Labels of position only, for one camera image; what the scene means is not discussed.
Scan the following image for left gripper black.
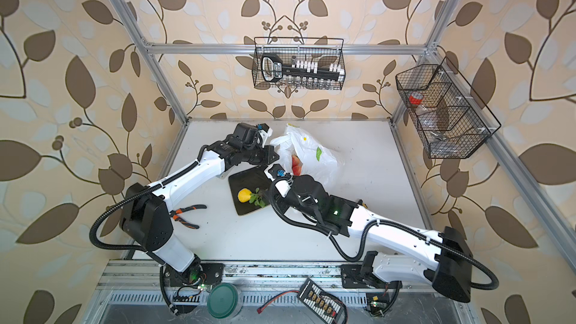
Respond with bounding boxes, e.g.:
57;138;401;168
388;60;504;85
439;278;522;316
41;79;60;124
240;143;281;164

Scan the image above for white plastic bag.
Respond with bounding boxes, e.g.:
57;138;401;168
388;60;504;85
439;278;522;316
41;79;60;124
270;124;344;190

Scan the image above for yellow fake lemon with leaves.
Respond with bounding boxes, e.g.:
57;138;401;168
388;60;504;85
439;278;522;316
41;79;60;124
237;188;266;208

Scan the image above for red fake strawberry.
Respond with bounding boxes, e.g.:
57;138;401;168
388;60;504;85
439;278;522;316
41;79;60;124
292;154;302;176

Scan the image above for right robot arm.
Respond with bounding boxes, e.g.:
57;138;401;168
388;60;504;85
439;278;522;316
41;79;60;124
264;164;500;303

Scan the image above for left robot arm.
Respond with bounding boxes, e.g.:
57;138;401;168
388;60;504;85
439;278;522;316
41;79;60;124
88;123;279;273

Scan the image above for black square tray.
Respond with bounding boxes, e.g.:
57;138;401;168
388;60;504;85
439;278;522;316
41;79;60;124
228;166;272;216

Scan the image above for black tool set in basket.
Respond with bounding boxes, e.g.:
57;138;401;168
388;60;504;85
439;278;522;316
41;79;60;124
259;54;346;83

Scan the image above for black connector board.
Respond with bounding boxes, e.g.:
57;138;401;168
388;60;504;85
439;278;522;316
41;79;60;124
297;278;348;324

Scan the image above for small circuit board right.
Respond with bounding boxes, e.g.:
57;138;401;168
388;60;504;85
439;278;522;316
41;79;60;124
365;292;391;317

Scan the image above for green round lid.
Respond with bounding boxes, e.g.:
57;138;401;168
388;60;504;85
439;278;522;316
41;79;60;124
206;283;242;320

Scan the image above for red cap plastic bottle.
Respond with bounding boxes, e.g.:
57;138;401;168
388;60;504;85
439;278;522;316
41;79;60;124
409;91;446;142

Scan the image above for orange handled pliers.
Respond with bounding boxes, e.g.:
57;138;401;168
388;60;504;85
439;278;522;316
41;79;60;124
169;204;209;230

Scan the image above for black wire basket centre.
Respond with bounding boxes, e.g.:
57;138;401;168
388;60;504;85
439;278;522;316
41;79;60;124
251;35;347;90

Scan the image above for black wire basket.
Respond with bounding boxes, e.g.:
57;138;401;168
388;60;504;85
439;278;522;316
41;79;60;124
395;57;501;159
251;35;347;90

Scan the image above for red black cable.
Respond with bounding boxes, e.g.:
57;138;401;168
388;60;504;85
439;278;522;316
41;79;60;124
256;290;300;314

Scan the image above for black wire basket right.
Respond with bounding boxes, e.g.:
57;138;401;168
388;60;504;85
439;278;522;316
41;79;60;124
395;57;501;159

